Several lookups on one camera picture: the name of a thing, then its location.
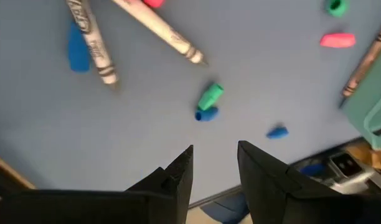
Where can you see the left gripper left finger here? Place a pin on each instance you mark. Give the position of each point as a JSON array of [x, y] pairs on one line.
[[147, 205]]

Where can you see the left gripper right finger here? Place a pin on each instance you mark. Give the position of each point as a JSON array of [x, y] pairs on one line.
[[287, 199]]

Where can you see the teal plastic bin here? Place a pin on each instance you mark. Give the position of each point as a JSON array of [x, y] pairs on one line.
[[374, 93]]

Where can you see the brown crayon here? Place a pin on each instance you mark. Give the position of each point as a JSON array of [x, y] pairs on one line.
[[366, 63]]

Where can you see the gray crayon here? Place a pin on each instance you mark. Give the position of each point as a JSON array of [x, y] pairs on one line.
[[162, 29], [94, 43]]

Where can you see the blue eraser cap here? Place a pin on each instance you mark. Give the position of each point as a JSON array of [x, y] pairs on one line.
[[277, 132], [78, 59], [207, 114]]

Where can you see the green eraser cap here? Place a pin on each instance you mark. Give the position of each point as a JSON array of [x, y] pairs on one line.
[[210, 96], [343, 11]]

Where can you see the pink eraser cap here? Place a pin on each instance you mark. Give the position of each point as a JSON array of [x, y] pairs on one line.
[[336, 40]]

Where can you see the pink crayon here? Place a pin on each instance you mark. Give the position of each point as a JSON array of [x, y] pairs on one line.
[[153, 2]]

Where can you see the small silver camera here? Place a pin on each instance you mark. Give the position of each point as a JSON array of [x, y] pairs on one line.
[[346, 163]]

